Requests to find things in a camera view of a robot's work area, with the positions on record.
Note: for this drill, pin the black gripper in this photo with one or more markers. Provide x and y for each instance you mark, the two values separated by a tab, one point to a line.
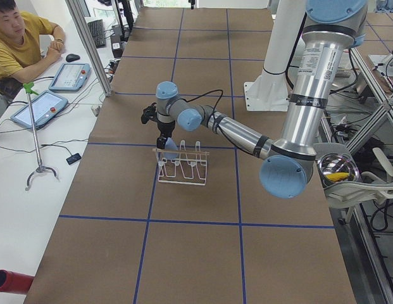
165	128

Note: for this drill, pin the light blue plastic cup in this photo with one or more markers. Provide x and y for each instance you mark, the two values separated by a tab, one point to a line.
171	149

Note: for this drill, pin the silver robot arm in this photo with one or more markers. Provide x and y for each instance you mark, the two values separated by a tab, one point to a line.
329	29

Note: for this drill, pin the small black device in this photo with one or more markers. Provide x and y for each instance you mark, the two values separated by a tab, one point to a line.
73	158

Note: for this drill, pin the teach pendant with red button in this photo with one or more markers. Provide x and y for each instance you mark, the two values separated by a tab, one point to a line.
70	77

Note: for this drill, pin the black computer mouse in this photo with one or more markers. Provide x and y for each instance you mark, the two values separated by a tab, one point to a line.
72	57

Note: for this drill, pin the black keyboard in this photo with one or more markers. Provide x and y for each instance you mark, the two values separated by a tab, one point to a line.
96	29

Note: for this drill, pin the person in yellow shirt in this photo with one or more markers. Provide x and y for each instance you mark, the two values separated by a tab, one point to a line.
29	45

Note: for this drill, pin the white pot with yellow contents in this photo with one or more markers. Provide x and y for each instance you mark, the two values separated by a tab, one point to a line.
334	168

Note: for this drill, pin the red cylinder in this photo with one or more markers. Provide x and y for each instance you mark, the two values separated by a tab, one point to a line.
14	282

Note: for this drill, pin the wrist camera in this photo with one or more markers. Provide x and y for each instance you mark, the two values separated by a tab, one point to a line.
149	114

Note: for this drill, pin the white wire cup holder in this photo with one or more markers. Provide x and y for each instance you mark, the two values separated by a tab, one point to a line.
189	168

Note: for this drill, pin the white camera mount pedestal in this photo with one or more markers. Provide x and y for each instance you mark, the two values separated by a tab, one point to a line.
269	91

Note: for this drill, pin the aluminium frame post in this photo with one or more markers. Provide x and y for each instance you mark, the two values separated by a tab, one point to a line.
89	45

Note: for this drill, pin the green handled reacher grabber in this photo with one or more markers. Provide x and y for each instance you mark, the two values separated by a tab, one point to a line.
41	169

